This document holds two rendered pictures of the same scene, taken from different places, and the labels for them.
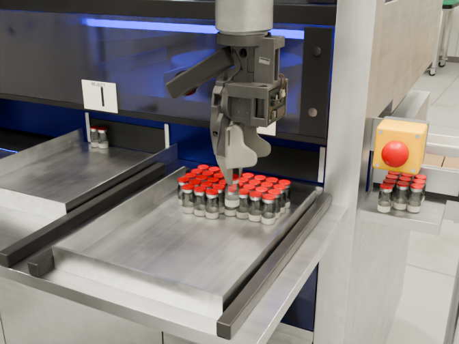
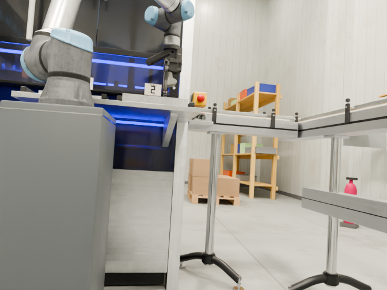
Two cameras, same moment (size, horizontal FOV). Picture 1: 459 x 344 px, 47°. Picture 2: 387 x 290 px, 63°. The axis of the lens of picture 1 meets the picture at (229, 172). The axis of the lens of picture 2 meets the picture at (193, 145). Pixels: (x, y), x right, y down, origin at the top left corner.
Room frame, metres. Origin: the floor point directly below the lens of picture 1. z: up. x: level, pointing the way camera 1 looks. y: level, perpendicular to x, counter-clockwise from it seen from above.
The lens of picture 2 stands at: (-0.52, 0.74, 0.67)
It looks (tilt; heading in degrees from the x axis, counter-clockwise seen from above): 3 degrees up; 323
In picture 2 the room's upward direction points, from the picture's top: 3 degrees clockwise
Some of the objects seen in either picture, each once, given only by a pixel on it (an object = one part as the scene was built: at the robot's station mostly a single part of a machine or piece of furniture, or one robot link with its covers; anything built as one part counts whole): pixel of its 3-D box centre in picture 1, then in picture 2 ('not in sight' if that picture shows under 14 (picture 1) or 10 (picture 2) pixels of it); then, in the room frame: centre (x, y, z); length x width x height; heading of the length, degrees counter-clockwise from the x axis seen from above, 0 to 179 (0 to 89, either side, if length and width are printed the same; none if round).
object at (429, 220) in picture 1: (405, 206); (198, 123); (0.85, -0.31, 0.87); 0.14 x 0.13 x 0.02; 154
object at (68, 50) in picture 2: not in sight; (69, 54); (0.43, 0.50, 0.96); 0.13 x 0.12 x 0.14; 16
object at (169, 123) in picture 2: not in sight; (169, 131); (0.72, -0.04, 0.80); 0.34 x 0.03 x 0.13; 154
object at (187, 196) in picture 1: (188, 198); not in sight; (0.81, 0.07, 0.90); 0.02 x 0.02 x 0.05
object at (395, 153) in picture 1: (395, 153); (200, 98); (0.78, -0.26, 0.99); 0.04 x 0.04 x 0.04; 64
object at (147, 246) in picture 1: (198, 225); (153, 107); (0.72, 0.05, 0.90); 0.34 x 0.26 x 0.04; 153
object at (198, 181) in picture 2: not in sight; (212, 179); (3.67, -2.81, 0.35); 1.19 x 0.85 x 0.70; 143
